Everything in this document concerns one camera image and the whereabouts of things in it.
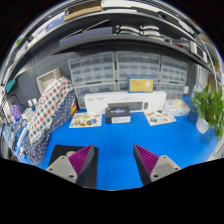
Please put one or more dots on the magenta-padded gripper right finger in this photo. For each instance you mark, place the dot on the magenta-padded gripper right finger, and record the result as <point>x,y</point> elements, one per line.
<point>165,165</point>

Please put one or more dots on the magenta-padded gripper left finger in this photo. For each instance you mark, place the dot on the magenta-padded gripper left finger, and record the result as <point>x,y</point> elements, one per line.
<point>61,166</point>

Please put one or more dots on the black mouse pad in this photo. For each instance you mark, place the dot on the black mouse pad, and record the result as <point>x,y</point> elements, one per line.
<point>58,150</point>

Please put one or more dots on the colourful sticker sheet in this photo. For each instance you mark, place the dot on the colourful sticker sheet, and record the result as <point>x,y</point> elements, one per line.
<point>85,120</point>
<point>160,118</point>

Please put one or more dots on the checkered patterned cloth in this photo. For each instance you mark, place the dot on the checkered patterned cloth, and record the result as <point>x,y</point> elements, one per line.
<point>50,110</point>

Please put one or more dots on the white and blue box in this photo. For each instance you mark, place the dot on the white and blue box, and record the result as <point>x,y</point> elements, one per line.
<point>178,108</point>

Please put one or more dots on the small black box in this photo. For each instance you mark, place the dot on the small black box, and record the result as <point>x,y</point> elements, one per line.
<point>117,115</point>

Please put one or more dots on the green plant in white pot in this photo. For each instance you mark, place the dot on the green plant in white pot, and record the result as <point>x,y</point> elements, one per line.
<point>208,106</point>

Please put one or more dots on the long white keyboard box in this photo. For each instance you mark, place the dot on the long white keyboard box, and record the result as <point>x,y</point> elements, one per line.
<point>96,100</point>

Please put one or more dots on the yellow box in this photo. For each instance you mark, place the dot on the yellow box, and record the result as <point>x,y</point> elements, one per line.
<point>140,84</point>

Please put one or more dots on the beige woven basket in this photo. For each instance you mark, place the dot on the beige woven basket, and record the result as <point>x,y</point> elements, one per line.
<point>48,80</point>

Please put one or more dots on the dark shelf unit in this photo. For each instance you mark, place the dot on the dark shelf unit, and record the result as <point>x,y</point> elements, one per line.
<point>116,38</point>

